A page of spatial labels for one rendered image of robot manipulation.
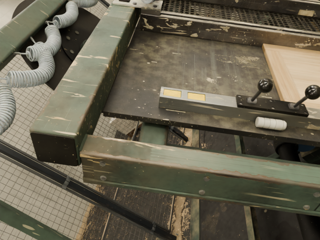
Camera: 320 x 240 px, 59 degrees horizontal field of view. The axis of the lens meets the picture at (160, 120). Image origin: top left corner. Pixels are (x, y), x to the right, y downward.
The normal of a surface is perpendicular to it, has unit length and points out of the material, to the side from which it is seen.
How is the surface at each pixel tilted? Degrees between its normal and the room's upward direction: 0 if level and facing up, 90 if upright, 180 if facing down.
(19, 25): 90
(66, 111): 55
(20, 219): 97
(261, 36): 90
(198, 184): 90
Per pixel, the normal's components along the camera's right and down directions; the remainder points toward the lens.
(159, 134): 0.10, -0.74
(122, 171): -0.10, 0.66
